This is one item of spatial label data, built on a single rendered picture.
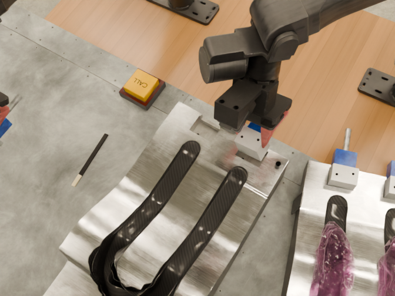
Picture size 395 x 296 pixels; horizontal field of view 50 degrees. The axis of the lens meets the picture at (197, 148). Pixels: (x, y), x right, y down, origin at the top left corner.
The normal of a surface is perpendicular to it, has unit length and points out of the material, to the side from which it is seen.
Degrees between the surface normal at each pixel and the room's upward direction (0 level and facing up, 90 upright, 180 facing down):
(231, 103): 21
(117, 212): 28
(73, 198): 0
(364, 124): 0
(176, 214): 11
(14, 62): 0
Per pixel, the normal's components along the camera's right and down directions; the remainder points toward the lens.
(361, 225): 0.00, -0.57
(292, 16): -0.24, -0.36
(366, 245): 0.07, -0.79
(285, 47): 0.27, 0.87
